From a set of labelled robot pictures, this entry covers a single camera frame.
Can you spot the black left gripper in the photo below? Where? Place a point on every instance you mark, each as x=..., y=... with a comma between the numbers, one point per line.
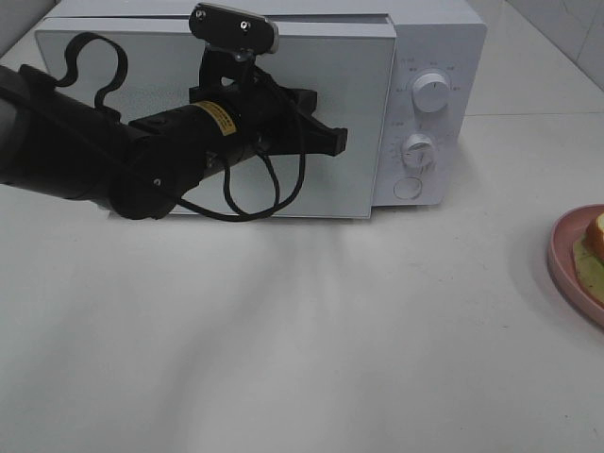
x=245, y=102

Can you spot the white timer knob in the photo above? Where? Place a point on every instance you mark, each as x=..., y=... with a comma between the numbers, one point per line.
x=418, y=151

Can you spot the pink plate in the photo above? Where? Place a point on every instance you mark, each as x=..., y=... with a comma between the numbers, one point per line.
x=560, y=261

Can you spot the sandwich with white bread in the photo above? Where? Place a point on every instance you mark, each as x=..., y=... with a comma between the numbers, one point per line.
x=588, y=259

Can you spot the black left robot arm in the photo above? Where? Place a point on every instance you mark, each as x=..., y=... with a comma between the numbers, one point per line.
x=56, y=145

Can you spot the upper white power knob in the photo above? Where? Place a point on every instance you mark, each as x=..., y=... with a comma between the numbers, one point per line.
x=430, y=91

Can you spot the white microwave oven body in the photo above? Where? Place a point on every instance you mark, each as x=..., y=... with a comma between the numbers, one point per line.
x=446, y=36

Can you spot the round white door button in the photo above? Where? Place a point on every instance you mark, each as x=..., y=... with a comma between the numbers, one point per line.
x=408, y=188

